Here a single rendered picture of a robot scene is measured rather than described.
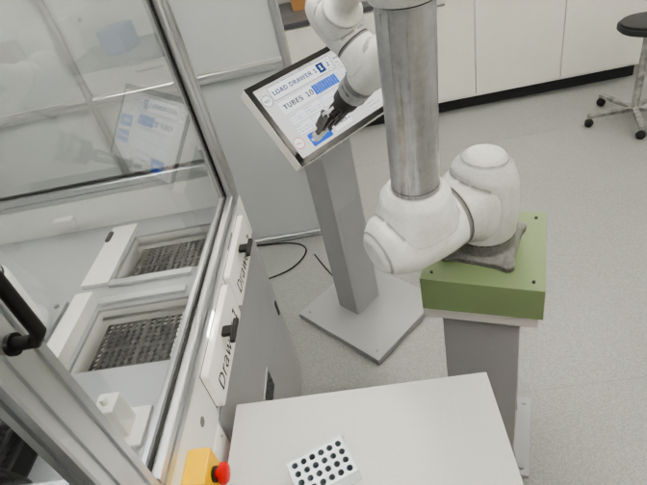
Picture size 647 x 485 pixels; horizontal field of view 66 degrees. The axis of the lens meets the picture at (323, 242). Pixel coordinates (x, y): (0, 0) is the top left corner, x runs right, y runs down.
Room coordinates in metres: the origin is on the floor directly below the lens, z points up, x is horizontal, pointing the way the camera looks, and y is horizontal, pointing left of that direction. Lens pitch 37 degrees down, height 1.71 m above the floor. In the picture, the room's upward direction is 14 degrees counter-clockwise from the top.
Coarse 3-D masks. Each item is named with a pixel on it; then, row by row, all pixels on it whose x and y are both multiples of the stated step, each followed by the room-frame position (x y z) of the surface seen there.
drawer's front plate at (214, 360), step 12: (228, 288) 0.98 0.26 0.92; (228, 300) 0.95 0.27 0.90; (216, 312) 0.89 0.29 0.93; (228, 312) 0.92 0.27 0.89; (240, 312) 0.99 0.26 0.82; (216, 324) 0.85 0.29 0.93; (228, 324) 0.89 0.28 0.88; (216, 336) 0.81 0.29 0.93; (216, 348) 0.79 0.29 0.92; (204, 360) 0.75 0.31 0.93; (216, 360) 0.76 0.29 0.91; (204, 372) 0.71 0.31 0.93; (216, 372) 0.74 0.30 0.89; (228, 372) 0.79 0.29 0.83; (204, 384) 0.71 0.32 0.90; (216, 384) 0.72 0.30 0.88; (216, 396) 0.70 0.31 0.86
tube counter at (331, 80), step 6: (336, 72) 1.76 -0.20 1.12; (324, 78) 1.73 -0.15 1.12; (330, 78) 1.74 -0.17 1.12; (336, 78) 1.74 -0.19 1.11; (342, 78) 1.75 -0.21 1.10; (312, 84) 1.69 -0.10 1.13; (318, 84) 1.70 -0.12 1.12; (324, 84) 1.71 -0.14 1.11; (330, 84) 1.72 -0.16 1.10; (336, 84) 1.72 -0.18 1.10; (306, 90) 1.67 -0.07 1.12; (312, 90) 1.67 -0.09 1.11; (318, 90) 1.68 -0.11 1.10; (324, 90) 1.69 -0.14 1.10; (306, 96) 1.65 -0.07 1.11; (312, 96) 1.65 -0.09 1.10
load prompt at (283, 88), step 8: (312, 64) 1.75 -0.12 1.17; (320, 64) 1.77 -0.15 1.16; (328, 64) 1.78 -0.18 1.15; (296, 72) 1.71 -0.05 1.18; (304, 72) 1.72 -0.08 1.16; (312, 72) 1.73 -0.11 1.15; (320, 72) 1.74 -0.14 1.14; (288, 80) 1.68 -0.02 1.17; (296, 80) 1.69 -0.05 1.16; (304, 80) 1.70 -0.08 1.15; (312, 80) 1.71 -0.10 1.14; (272, 88) 1.63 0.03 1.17; (280, 88) 1.64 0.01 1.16; (288, 88) 1.65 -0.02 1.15; (296, 88) 1.66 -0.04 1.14; (272, 96) 1.61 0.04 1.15; (280, 96) 1.62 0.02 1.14
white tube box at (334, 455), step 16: (320, 448) 0.56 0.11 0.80; (336, 448) 0.55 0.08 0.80; (288, 464) 0.55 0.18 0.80; (304, 464) 0.54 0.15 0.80; (320, 464) 0.53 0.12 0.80; (336, 464) 0.53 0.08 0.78; (352, 464) 0.51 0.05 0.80; (304, 480) 0.51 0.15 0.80; (320, 480) 0.50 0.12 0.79; (336, 480) 0.49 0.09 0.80; (352, 480) 0.49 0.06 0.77
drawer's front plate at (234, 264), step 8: (240, 216) 1.29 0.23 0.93; (240, 224) 1.25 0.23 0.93; (240, 232) 1.22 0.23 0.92; (248, 232) 1.29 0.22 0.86; (232, 240) 1.18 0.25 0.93; (240, 240) 1.19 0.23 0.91; (232, 248) 1.13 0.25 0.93; (232, 256) 1.10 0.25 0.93; (240, 256) 1.14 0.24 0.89; (248, 256) 1.21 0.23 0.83; (232, 264) 1.07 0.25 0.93; (240, 264) 1.12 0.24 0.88; (248, 264) 1.19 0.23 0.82; (224, 272) 1.04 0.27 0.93; (232, 272) 1.04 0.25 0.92; (240, 272) 1.10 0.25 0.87; (224, 280) 1.02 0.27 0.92; (232, 280) 1.02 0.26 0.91; (232, 288) 1.02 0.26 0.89; (240, 288) 1.05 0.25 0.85; (240, 296) 1.03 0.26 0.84; (240, 304) 1.02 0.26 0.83
